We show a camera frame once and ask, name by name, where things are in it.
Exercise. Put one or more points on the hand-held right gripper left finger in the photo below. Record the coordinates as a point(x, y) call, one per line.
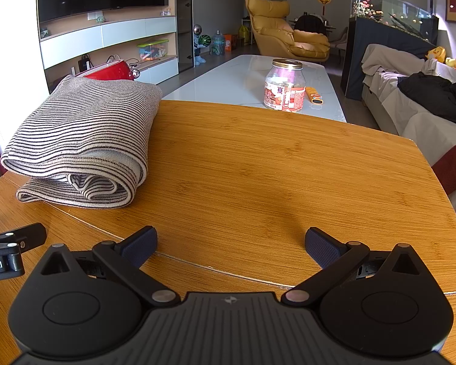
point(140, 248)

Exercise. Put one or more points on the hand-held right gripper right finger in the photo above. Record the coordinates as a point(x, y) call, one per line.
point(323, 250)

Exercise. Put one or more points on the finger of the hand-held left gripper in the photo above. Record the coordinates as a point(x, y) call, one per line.
point(26, 235)

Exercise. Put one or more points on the striped knit sweater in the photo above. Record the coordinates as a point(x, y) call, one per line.
point(83, 121)

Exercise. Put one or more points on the orange packet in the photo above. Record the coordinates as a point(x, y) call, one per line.
point(314, 97)

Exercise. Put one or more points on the grey sofa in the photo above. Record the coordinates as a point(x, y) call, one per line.
point(387, 106)

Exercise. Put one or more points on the glass jar with gold lid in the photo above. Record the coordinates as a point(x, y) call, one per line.
point(285, 87)

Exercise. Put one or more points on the red kitchen appliance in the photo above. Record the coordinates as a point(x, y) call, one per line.
point(110, 71)

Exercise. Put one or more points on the black router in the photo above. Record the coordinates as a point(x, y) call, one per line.
point(84, 64)

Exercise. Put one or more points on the white coffee table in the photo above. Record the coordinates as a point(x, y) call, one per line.
point(228, 80)

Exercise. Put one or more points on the black jacket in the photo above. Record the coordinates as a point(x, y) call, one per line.
point(437, 95)

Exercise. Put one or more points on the plastic box with green lid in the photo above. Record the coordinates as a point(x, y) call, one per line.
point(152, 50)

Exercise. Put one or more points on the beige sofa throw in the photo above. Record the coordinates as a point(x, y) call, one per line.
point(387, 61)

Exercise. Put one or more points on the dark aquarium cabinet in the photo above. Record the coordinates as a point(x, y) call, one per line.
point(380, 57)

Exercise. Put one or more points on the astronaut toy figure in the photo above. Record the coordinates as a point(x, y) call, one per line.
point(200, 45)

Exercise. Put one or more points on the white television cabinet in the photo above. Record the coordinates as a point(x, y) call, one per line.
point(129, 31)

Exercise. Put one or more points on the large water bottle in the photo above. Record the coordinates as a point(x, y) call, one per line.
point(217, 43)

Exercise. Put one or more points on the yellow leather armchair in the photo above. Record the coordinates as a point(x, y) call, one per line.
point(285, 34)

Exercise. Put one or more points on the orange box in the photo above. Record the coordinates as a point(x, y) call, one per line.
point(228, 42)

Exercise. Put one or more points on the yellow duck plush toy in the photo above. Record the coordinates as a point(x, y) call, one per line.
point(436, 54)

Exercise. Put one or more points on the black chair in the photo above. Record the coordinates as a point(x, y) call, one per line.
point(309, 24)

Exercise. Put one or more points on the yellow bag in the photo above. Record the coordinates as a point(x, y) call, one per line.
point(243, 36)

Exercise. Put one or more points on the dark glass cabinet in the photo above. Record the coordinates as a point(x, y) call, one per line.
point(184, 22)

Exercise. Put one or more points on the glass aquarium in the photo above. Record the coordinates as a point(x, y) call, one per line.
point(391, 11)

